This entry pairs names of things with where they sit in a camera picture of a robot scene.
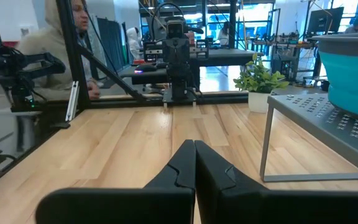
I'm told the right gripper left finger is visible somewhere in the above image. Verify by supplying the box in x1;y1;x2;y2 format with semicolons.
143;139;196;189

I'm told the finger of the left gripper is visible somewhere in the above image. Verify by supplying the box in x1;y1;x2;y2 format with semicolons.
162;37;177;60
176;37;191;60

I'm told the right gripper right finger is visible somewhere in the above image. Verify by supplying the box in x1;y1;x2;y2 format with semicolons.
195;139;269;191

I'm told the blue grey collapsible colander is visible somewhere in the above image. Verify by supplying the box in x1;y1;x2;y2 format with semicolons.
311;32;358;123

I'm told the black desk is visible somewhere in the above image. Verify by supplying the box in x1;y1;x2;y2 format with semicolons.
118;48;264;86

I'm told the person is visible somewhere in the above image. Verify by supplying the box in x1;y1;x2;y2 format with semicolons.
344;14;358;34
126;27;143;60
15;0;101;101
217;21;231;46

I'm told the black computer mouse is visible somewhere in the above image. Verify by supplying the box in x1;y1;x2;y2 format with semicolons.
134;63;158;75

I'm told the green plant white pot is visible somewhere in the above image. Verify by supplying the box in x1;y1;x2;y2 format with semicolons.
232;52;290;114

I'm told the person's hand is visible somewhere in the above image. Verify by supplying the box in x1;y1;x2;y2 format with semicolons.
85;80;101;100

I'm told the grey perforated metal stand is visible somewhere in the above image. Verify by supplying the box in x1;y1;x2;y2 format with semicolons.
259;93;358;183

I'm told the black computer monitor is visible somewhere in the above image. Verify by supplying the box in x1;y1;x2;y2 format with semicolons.
306;6;345;35

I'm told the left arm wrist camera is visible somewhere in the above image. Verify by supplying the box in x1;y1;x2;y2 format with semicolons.
165;17;185;40

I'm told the silver metal bracket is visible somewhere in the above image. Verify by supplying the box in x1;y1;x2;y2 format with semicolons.
65;80;80;123

